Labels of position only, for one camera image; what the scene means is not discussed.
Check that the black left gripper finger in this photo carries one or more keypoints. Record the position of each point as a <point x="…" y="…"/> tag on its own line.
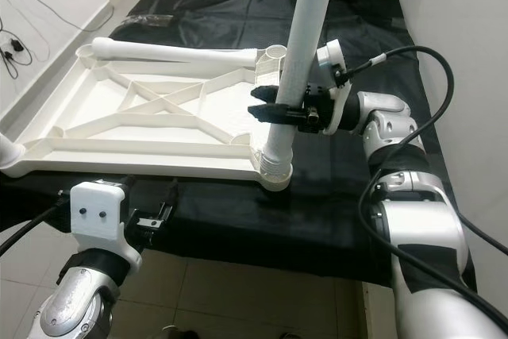
<point x="64" y="198"/>
<point x="171" y="196"/>

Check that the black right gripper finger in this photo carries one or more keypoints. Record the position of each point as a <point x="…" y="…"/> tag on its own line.
<point x="274" y="114"/>
<point x="263" y="93"/>

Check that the white plastic children table top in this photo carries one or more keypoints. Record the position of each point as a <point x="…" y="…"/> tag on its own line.
<point x="127" y="148"/>

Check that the white plastic table leg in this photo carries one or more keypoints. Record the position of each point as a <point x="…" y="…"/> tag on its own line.
<point x="309" y="29"/>
<point x="175" y="52"/>
<point x="9" y="152"/>

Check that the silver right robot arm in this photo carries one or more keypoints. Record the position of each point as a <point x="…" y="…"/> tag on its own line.
<point x="405" y="220"/>

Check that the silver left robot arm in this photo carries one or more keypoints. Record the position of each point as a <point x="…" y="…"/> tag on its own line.
<point x="79" y="307"/>

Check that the black tablecloth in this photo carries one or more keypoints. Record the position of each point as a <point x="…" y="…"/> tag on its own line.
<point x="325" y="220"/>

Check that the black robot left foot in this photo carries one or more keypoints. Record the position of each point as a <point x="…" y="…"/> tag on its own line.
<point x="176" y="333"/>

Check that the black robot foot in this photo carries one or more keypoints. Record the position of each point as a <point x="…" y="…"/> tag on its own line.
<point x="176" y="333"/>
<point x="287" y="335"/>

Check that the clear tape strip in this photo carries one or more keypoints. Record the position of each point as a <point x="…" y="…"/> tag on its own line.
<point x="152" y="19"/>

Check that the black robot right foot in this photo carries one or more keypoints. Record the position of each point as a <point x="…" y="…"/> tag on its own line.
<point x="287" y="335"/>

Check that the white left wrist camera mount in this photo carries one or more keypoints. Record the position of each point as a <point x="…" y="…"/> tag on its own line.
<point x="99" y="216"/>

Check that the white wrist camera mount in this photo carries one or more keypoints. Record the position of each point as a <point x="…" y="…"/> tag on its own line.
<point x="99" y="216"/>
<point x="331" y="69"/>

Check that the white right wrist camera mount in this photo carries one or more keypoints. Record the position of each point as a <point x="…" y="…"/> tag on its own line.
<point x="331" y="69"/>

